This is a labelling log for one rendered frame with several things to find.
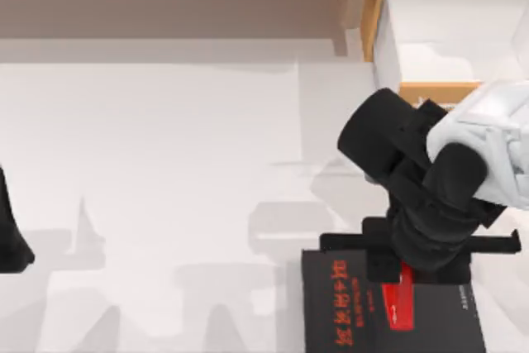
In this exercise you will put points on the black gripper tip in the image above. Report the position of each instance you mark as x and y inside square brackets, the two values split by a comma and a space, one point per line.
[10, 241]

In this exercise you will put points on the black book with red lettering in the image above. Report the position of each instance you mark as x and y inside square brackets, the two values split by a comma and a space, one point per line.
[339, 299]

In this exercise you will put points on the pale grey rounded box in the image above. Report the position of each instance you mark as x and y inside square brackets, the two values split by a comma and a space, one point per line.
[496, 121]

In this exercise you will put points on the wooden open shelf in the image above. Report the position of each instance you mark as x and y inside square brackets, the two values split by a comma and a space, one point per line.
[165, 6]

